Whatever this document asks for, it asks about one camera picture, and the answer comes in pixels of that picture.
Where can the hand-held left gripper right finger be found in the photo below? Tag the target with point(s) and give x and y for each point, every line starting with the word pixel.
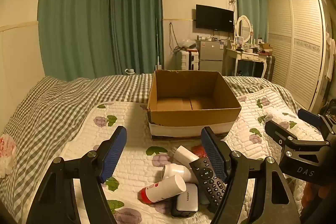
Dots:
pixel 214 153

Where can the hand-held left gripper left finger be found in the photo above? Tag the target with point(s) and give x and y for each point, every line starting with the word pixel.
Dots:
pixel 114 155

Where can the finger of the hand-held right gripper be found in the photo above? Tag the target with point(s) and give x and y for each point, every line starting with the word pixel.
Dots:
pixel 278 132
pixel 309 116

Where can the red patterned box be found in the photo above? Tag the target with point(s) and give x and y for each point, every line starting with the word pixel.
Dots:
pixel 198 151

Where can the black remote control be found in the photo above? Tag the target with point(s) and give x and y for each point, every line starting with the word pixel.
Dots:
pixel 207 176

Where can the white plastic bottle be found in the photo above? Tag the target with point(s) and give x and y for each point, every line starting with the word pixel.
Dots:
pixel 174 171
pixel 183 154

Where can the white charger block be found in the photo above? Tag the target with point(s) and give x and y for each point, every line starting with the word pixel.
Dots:
pixel 187 200

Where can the white tube with red cap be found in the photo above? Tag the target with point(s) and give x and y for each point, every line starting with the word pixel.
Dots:
pixel 168 187

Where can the person's right hand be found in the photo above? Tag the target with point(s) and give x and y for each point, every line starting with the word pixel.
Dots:
pixel 311 193

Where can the white floral quilt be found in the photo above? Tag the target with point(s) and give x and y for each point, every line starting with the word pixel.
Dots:
pixel 131 129

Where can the dark suitcase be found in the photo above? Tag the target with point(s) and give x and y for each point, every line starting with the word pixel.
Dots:
pixel 271 66

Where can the hanging light clothes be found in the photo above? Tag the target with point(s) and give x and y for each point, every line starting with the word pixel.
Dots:
pixel 330 56

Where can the white louvered wardrobe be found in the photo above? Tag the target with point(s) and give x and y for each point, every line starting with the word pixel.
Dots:
pixel 296 50

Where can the white dressing table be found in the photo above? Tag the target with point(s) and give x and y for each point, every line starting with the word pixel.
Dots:
pixel 246 57

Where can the small cardboard box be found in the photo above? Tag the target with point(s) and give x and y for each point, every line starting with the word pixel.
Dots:
pixel 265 47

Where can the white ribbed suitcase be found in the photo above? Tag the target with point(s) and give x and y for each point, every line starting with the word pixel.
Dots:
pixel 186 60

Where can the silver small fridge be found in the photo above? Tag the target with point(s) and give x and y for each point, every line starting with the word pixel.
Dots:
pixel 210 54

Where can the white red printed plastic bag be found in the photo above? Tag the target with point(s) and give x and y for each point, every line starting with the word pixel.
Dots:
pixel 6 155

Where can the white mop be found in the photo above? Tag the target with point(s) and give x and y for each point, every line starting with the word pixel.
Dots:
pixel 157 56

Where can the white oval mirror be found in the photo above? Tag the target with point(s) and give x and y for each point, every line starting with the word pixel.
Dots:
pixel 244 28

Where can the clear plastic bag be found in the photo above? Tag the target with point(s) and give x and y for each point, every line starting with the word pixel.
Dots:
pixel 188 43

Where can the green curtain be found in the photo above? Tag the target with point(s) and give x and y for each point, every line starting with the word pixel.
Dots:
pixel 136 22
pixel 249 3
pixel 73 16

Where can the black wall television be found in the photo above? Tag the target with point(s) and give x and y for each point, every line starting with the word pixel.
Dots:
pixel 214 18

